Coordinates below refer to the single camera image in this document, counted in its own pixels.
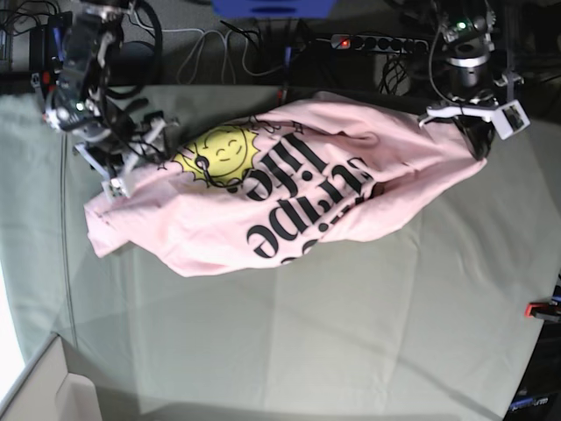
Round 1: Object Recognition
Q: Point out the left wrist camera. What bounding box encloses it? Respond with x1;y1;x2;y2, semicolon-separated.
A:
492;100;530;140

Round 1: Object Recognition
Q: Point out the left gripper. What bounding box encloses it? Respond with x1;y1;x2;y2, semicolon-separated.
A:
418;98;503;161

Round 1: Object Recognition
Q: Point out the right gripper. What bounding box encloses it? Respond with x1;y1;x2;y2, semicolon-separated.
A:
74;111;179;180

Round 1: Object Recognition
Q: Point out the red black clamp middle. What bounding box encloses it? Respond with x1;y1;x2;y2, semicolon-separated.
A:
277;46;292;105

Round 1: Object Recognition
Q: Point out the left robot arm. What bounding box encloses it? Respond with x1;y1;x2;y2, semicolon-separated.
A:
418;1;529;161

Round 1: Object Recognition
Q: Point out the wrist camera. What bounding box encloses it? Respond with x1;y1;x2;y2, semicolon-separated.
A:
492;100;530;140
102;174;134;202

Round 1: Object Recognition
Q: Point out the red black clamp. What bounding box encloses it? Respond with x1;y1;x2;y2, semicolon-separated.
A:
277;46;292;105
31;71;55;115
525;296;561;324

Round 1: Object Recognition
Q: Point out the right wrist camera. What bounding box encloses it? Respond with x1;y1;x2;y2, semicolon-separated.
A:
102;174;134;202

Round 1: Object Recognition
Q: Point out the blue plastic box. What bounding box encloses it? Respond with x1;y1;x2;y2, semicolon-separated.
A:
212;0;337;18

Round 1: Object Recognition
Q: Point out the white cardboard box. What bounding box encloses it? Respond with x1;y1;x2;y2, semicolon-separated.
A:
1;333;102;421

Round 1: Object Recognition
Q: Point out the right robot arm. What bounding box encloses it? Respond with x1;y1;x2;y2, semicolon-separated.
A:
44;1;170;180

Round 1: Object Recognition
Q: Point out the pink printed t-shirt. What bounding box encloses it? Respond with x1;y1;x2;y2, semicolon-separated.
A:
84;93;483;277

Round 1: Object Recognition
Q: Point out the red black clamp right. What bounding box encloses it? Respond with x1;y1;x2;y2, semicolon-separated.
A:
525;296;561;324

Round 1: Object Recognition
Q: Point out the black power strip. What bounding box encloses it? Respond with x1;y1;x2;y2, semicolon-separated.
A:
330;34;430;54

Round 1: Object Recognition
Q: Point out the red black clamp left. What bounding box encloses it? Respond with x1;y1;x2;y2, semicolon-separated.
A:
31;71;55;115

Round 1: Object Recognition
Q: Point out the green table cloth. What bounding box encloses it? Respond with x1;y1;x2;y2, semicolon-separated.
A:
1;95;560;420

